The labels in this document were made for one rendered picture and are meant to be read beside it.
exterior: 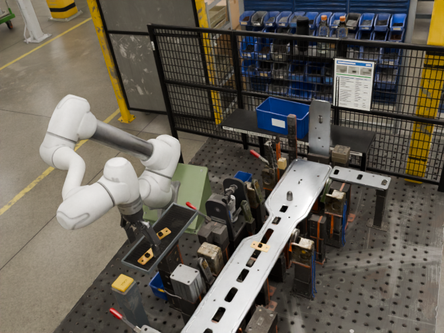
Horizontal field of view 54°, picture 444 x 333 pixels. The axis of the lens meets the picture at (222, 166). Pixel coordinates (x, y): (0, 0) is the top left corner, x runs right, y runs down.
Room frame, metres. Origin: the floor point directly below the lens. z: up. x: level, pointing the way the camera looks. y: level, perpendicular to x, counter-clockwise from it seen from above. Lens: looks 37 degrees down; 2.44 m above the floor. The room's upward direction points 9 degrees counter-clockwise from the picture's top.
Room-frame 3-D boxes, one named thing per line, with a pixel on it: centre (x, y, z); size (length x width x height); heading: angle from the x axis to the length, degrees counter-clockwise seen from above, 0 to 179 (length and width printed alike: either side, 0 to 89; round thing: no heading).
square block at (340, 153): (1.84, -0.64, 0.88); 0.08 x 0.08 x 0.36; 55
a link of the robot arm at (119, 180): (1.19, 0.36, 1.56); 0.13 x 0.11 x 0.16; 131
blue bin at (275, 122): (2.19, -0.41, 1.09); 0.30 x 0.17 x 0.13; 50
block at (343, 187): (1.64, -0.57, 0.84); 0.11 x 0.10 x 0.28; 55
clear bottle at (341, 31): (2.22, -0.74, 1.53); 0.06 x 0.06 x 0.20
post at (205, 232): (1.35, 0.12, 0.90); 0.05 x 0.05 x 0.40; 55
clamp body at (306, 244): (1.26, -0.29, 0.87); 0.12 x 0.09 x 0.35; 55
